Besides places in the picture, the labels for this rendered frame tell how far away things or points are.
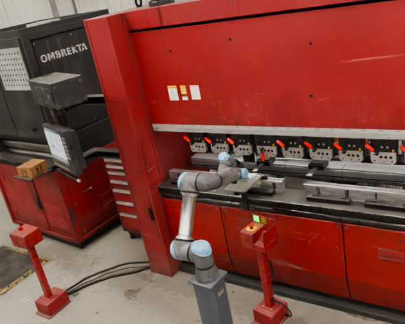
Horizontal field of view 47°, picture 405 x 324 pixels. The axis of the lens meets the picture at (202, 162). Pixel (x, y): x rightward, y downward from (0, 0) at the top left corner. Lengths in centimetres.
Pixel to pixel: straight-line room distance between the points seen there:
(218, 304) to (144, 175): 139
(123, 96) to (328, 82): 157
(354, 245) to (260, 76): 130
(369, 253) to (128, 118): 202
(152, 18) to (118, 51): 35
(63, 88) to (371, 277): 251
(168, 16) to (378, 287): 237
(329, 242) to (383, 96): 108
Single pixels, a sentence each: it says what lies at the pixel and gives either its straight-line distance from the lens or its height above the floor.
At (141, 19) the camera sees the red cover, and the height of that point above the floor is 223.
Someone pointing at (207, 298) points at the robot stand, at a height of 68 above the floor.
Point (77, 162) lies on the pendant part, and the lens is 359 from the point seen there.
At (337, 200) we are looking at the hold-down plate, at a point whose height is 90.
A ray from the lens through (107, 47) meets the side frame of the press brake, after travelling 364.
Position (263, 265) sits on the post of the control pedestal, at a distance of 339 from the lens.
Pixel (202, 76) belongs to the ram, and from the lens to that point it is 341.
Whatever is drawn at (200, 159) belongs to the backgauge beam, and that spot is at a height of 97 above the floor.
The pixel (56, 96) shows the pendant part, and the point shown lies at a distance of 349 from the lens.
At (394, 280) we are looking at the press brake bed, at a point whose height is 38.
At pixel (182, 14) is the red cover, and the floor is 222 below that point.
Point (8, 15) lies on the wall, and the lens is 1010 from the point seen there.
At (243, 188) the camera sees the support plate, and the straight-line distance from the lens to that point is 334.
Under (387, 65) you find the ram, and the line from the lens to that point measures 288.
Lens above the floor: 246
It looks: 22 degrees down
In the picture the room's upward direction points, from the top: 11 degrees counter-clockwise
